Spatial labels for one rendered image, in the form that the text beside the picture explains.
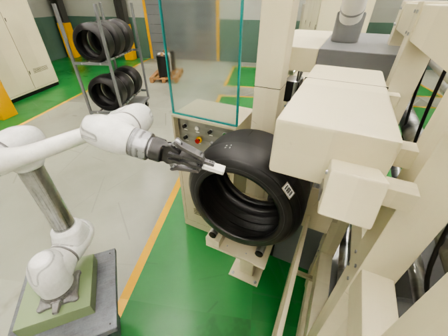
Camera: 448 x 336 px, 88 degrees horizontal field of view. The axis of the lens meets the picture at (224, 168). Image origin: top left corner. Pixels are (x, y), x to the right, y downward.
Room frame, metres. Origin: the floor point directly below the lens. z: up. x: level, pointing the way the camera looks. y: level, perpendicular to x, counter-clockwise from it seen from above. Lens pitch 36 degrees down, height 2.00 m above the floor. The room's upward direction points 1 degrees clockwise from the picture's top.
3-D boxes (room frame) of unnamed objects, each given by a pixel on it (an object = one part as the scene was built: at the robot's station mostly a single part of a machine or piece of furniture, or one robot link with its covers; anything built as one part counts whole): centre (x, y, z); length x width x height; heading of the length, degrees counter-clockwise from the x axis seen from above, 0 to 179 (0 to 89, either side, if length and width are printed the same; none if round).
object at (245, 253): (0.95, -0.14, 0.80); 0.37 x 0.36 x 0.02; 65
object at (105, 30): (4.51, 2.04, 0.96); 1.30 x 0.62 x 1.92; 176
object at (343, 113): (0.71, -0.35, 1.71); 0.61 x 0.25 x 0.15; 155
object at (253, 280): (1.19, -0.23, 0.01); 0.27 x 0.27 x 0.02; 65
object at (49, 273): (0.63, 0.85, 0.90); 0.18 x 0.16 x 0.22; 176
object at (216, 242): (1.01, -0.01, 0.83); 0.36 x 0.09 x 0.06; 155
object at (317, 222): (0.99, -0.58, 1.05); 0.20 x 0.15 x 0.30; 155
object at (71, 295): (0.59, 0.85, 0.77); 0.22 x 0.18 x 0.06; 23
